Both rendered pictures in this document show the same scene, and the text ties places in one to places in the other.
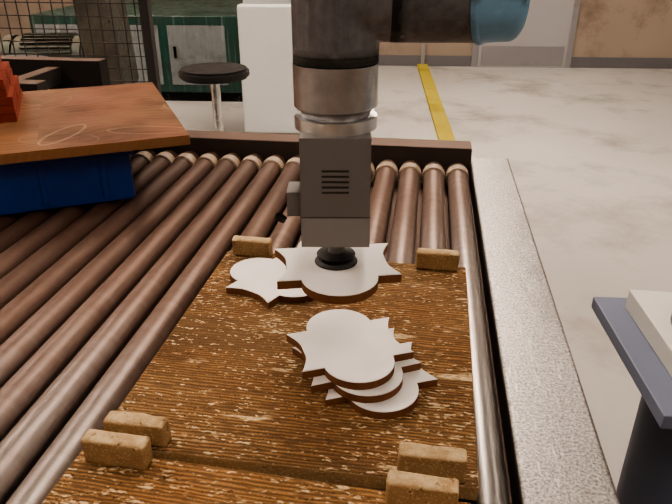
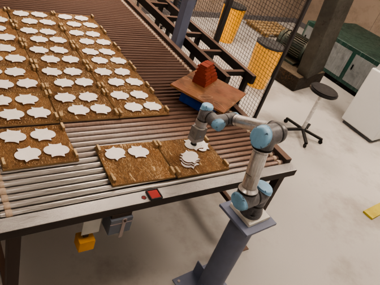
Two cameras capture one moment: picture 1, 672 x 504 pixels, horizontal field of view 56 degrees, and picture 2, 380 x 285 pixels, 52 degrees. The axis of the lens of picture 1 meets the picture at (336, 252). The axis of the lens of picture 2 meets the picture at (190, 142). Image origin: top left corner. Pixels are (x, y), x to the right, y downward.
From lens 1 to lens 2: 2.01 m
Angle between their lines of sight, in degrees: 35
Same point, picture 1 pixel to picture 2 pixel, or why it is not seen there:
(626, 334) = not seen: hidden behind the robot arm
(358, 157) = (195, 132)
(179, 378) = (170, 144)
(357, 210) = (193, 138)
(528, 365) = (210, 181)
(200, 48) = (363, 72)
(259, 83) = (359, 103)
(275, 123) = (355, 122)
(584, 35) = not seen: outside the picture
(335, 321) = (193, 154)
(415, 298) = (212, 163)
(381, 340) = (194, 159)
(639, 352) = not seen: hidden behind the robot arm
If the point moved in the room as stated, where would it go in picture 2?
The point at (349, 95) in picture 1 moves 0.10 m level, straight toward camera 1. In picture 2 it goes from (198, 124) to (186, 126)
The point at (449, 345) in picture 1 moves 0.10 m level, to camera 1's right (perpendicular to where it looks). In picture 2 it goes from (203, 169) to (213, 179)
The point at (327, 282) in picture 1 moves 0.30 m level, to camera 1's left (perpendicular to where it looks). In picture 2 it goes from (187, 144) to (161, 117)
